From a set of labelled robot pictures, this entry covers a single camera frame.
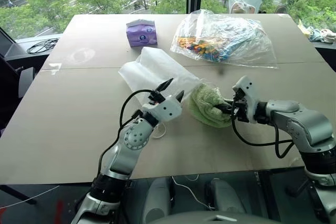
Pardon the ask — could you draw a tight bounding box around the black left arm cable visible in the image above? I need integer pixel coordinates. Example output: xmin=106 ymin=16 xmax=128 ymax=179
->
xmin=97 ymin=89 xmax=158 ymax=175

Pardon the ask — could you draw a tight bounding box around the pile of pastel cloths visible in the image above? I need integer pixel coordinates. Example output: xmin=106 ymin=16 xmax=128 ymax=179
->
xmin=297 ymin=19 xmax=336 ymax=44

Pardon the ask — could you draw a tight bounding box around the clear zip bag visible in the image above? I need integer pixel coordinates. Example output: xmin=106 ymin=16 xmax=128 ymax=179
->
xmin=227 ymin=0 xmax=266 ymax=15

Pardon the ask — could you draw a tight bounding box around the thin white cable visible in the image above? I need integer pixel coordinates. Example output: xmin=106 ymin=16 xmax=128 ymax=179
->
xmin=171 ymin=174 xmax=214 ymax=211

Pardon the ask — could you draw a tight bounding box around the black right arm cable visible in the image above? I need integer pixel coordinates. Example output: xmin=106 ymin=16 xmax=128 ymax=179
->
xmin=230 ymin=118 xmax=296 ymax=160

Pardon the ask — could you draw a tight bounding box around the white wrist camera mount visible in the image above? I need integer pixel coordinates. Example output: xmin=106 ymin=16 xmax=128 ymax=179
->
xmin=232 ymin=75 xmax=261 ymax=125
xmin=143 ymin=94 xmax=183 ymax=123

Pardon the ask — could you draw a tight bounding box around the black chair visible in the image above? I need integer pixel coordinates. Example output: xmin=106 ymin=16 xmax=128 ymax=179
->
xmin=0 ymin=53 xmax=37 ymax=130

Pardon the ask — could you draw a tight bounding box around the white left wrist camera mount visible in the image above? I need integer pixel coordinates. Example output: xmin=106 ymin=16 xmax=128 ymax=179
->
xmin=143 ymin=94 xmax=183 ymax=123

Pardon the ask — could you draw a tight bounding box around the black coiled cable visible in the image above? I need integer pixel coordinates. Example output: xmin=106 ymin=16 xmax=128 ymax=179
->
xmin=26 ymin=38 xmax=59 ymax=55

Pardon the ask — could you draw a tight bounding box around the green terry towel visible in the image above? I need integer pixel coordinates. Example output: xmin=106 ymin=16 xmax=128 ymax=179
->
xmin=189 ymin=83 xmax=233 ymax=129

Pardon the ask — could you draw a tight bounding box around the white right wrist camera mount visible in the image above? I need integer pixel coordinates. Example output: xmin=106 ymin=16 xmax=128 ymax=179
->
xmin=232 ymin=75 xmax=261 ymax=125

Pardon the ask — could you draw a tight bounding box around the white drawstring bag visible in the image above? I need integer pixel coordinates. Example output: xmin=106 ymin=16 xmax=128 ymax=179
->
xmin=118 ymin=46 xmax=202 ymax=140

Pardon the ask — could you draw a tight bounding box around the grey rounded shape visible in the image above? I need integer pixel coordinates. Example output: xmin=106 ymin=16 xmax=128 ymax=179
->
xmin=142 ymin=177 xmax=176 ymax=224
xmin=209 ymin=178 xmax=247 ymax=218

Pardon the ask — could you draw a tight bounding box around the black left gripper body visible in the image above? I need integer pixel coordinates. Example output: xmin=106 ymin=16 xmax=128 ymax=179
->
xmin=149 ymin=90 xmax=167 ymax=104

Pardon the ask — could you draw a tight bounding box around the clear bag of colourful items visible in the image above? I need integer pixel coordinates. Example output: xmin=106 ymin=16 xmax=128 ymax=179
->
xmin=170 ymin=9 xmax=279 ymax=70

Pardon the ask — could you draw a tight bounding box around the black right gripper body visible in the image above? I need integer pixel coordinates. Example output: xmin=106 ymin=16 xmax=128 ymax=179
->
xmin=230 ymin=87 xmax=250 ymax=123

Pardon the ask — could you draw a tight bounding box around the black slanted panel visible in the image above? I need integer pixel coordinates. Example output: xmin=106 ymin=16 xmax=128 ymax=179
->
xmin=0 ymin=25 xmax=17 ymax=57

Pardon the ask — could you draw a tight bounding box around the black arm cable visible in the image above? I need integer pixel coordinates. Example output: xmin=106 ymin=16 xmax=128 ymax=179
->
xmin=97 ymin=89 xmax=158 ymax=175
xmin=230 ymin=118 xmax=296 ymax=160

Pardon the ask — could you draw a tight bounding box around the purple tissue pack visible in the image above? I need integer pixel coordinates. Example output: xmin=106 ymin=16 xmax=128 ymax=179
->
xmin=125 ymin=19 xmax=159 ymax=49

